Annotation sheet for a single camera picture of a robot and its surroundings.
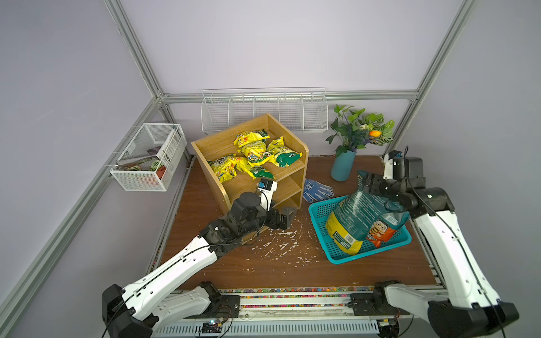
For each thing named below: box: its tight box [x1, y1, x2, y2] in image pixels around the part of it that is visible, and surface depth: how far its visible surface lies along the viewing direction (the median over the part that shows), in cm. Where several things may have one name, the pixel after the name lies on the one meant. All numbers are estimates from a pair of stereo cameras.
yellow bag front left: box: [207, 153, 238, 184], surface depth 69 cm
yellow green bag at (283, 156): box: [266, 135, 303, 168], surface depth 74 cm
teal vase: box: [331, 149, 357, 182], surface depth 107 cm
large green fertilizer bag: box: [325, 170, 410, 255], surface depth 80 cm
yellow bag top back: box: [233, 128, 271, 160], surface depth 79 cm
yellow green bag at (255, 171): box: [235, 156, 275, 180], surface depth 68 cm
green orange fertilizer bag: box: [366, 211, 410, 249], surface depth 83 cm
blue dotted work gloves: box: [302, 178, 335, 204], surface depth 107 cm
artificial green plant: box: [325, 104, 396, 158], surface depth 89 cm
